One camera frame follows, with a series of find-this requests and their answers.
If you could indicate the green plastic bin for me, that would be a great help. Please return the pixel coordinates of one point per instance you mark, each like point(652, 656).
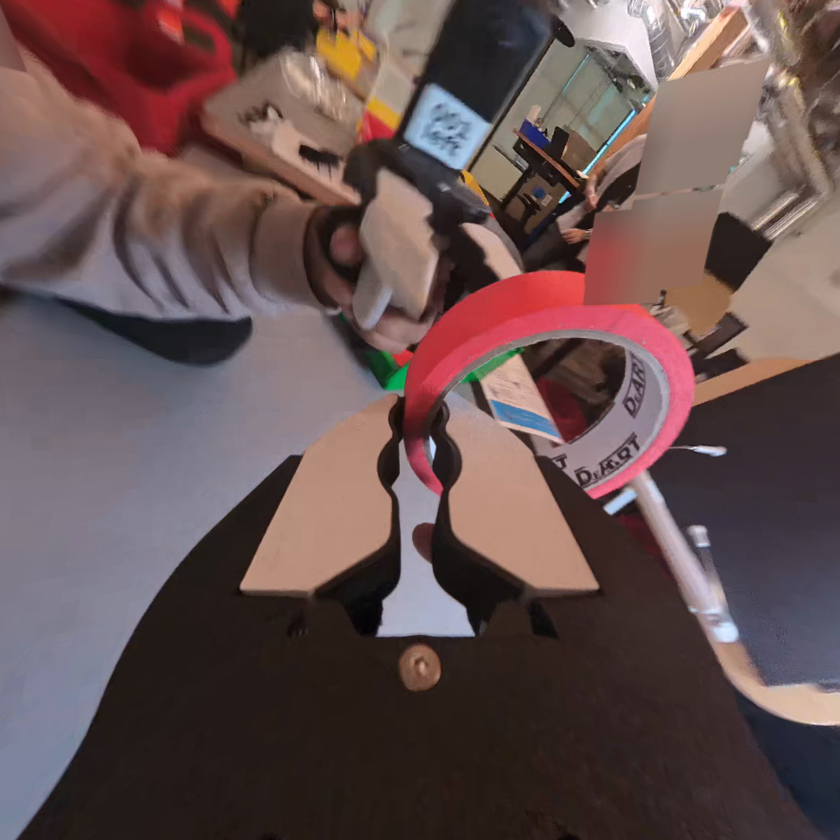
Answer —
point(394, 371)

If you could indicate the wooden office desk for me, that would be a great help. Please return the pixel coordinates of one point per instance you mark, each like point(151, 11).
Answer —
point(544, 154)

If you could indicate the person's left forearm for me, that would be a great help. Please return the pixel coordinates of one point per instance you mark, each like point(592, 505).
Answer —
point(164, 216)

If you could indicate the black rectangular object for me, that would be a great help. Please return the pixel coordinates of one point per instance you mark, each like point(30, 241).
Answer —
point(738, 249)

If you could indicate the red tape roll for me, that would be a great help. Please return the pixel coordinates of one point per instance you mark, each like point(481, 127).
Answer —
point(499, 308)

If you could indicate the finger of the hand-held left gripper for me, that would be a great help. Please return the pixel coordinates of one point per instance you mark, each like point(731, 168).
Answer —
point(495, 253)

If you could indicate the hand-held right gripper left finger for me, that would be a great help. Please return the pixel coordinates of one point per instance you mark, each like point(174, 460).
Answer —
point(315, 518)

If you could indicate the printed instruction sheet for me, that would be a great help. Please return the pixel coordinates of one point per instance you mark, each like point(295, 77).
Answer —
point(518, 394)

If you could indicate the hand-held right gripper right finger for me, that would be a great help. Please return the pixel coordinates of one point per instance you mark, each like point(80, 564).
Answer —
point(518, 525)

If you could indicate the yellow plastic bin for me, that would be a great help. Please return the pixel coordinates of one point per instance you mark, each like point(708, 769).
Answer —
point(341, 56)

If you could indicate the person's left hand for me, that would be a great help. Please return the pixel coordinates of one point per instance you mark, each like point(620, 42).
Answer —
point(344, 249)

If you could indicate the beige cardboard box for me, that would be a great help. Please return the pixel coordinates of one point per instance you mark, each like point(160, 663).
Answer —
point(289, 111)

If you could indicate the black board with wooden edge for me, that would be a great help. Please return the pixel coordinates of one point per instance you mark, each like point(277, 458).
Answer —
point(774, 525)

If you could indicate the red plastic crate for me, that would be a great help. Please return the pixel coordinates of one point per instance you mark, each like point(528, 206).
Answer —
point(564, 407)

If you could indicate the brown cardboard piece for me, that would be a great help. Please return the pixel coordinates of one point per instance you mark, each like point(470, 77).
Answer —
point(702, 305)

